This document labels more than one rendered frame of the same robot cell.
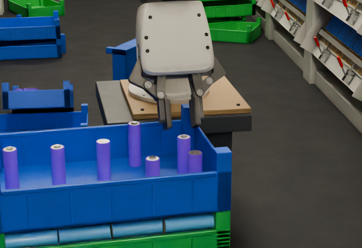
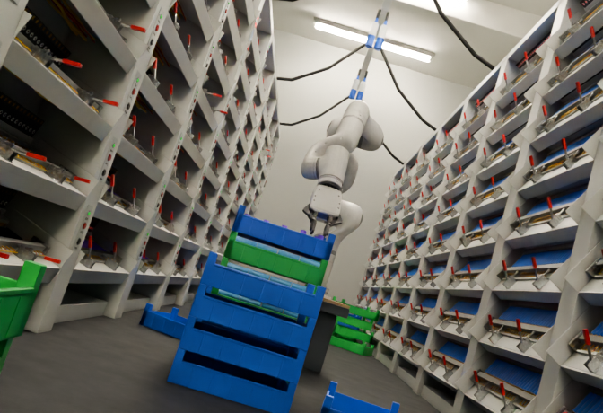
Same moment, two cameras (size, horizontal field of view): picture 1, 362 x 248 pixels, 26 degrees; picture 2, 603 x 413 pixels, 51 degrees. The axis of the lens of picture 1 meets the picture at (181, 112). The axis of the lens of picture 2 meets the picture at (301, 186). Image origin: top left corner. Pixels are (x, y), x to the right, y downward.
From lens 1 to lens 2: 1.14 m
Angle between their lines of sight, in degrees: 28
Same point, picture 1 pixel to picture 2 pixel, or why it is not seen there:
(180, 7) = (332, 189)
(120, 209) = (284, 241)
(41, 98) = not seen: hidden behind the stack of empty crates
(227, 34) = (349, 346)
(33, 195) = (254, 221)
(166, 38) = (323, 197)
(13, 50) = not seen: hidden behind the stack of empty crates
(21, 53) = not seen: hidden behind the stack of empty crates
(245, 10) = (365, 338)
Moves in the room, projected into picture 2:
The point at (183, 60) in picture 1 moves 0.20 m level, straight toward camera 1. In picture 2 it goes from (327, 208) to (324, 197)
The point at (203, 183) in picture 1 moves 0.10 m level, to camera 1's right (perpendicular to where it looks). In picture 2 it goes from (321, 243) to (353, 253)
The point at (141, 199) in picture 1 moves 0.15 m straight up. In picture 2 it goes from (294, 241) to (310, 192)
